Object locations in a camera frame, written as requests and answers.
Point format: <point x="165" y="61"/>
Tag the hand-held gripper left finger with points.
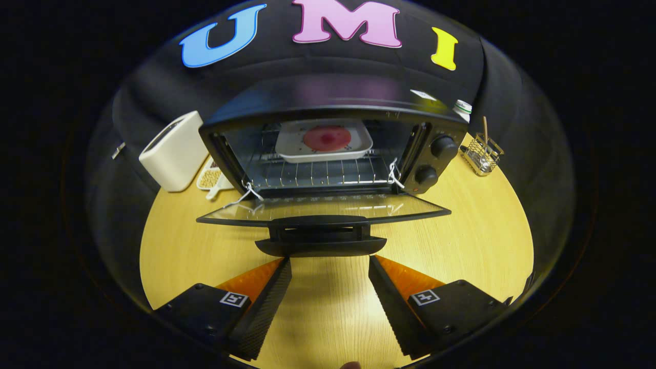
<point x="266" y="307"/>

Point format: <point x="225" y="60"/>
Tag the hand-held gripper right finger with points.
<point x="392" y="307"/>

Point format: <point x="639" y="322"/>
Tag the white square plate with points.
<point x="292" y="143"/>

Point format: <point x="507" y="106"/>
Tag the pink ham slice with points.
<point x="327" y="138"/>

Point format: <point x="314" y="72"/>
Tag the black toaster oven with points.
<point x="333" y="92"/>

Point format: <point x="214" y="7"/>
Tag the white bread toaster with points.
<point x="174" y="154"/>

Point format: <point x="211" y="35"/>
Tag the small dish of beans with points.
<point x="209" y="178"/>

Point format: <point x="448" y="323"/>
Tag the wooden stick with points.
<point x="484" y="130"/>

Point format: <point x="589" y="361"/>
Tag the white green drink bottle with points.
<point x="463" y="108"/>

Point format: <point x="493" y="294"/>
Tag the silver metal clip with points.
<point x="118" y="150"/>

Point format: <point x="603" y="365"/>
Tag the black backdrop cloth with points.
<point x="512" y="87"/>

